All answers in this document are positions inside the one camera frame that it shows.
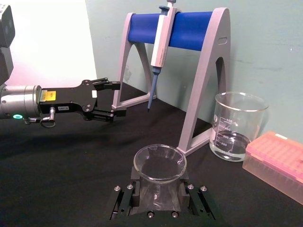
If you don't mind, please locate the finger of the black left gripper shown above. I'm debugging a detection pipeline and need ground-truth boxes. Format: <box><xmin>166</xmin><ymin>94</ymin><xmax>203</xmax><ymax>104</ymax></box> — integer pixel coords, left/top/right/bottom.
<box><xmin>90</xmin><ymin>77</ymin><xmax>122</xmax><ymax>92</ymax></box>
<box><xmin>83</xmin><ymin>108</ymin><xmax>127</xmax><ymax>123</ymax></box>

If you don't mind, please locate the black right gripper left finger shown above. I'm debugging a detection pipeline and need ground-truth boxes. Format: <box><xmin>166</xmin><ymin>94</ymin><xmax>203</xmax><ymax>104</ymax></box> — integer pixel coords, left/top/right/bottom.
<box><xmin>109</xmin><ymin>166</ymin><xmax>143</xmax><ymax>221</ymax></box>

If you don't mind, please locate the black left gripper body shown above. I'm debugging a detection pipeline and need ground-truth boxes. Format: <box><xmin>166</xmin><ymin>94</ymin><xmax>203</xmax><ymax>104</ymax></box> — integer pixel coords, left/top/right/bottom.
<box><xmin>38</xmin><ymin>79</ymin><xmax>98</xmax><ymax>119</ymax></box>

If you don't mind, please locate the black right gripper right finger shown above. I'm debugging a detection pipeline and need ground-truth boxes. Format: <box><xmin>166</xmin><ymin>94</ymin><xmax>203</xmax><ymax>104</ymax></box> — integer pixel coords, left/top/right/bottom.
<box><xmin>176</xmin><ymin>169</ymin><xmax>216</xmax><ymax>221</ymax></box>

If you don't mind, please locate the small clear glass beaker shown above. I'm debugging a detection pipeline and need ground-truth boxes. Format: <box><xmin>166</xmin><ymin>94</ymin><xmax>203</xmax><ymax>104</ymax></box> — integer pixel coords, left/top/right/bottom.
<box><xmin>133</xmin><ymin>143</ymin><xmax>187</xmax><ymax>211</ymax></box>

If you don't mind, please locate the black table cloth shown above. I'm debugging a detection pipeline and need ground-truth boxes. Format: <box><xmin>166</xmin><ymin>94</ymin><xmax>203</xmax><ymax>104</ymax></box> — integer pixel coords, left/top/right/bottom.
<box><xmin>0</xmin><ymin>79</ymin><xmax>303</xmax><ymax>227</ymax></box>

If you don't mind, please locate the white and blue pipette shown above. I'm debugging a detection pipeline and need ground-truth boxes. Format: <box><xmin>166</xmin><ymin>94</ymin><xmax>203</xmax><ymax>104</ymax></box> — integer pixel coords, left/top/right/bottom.
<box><xmin>147</xmin><ymin>0</ymin><xmax>182</xmax><ymax>111</ymax></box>

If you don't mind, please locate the large glass beaker with water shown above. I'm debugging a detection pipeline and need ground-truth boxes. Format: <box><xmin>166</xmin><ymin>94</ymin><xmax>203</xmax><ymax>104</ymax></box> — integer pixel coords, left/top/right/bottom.
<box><xmin>209</xmin><ymin>91</ymin><xmax>269</xmax><ymax>163</ymax></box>

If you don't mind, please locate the pink pipette tip box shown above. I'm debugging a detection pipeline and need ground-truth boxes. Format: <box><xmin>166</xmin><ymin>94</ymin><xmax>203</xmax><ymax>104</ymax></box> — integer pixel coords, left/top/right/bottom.
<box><xmin>241</xmin><ymin>131</ymin><xmax>303</xmax><ymax>206</ymax></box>

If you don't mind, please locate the grey stand with blue roll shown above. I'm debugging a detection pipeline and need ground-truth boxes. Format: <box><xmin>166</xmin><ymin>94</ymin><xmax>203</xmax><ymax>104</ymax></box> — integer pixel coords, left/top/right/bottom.
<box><xmin>111</xmin><ymin>7</ymin><xmax>232</xmax><ymax>157</ymax></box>

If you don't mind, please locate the thin dark cable silver plug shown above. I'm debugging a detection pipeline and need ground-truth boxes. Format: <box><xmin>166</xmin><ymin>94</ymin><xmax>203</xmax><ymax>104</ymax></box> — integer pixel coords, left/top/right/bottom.
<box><xmin>23</xmin><ymin>106</ymin><xmax>57</xmax><ymax>129</ymax></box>

